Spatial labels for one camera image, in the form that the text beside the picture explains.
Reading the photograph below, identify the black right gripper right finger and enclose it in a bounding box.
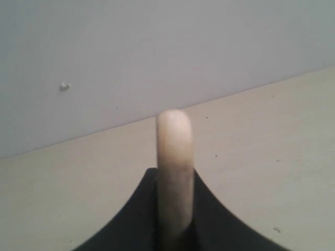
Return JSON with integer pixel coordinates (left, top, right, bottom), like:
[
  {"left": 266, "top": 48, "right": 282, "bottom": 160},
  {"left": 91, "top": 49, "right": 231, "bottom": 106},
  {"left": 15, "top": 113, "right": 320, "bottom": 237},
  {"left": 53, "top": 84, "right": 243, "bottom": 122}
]
[{"left": 180, "top": 171, "right": 284, "bottom": 250}]

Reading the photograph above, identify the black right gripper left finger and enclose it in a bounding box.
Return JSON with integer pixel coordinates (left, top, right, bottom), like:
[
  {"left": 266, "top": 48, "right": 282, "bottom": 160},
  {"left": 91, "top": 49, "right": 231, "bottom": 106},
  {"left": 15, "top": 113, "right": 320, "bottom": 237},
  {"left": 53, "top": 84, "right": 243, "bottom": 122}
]
[{"left": 75, "top": 168, "right": 157, "bottom": 251}]

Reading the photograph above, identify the white paint brush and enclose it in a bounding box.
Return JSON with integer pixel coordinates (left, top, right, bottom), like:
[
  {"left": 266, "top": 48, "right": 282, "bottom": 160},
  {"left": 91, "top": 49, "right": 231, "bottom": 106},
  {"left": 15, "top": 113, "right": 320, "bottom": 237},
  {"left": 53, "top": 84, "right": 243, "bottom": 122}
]
[{"left": 156, "top": 109, "right": 194, "bottom": 250}]

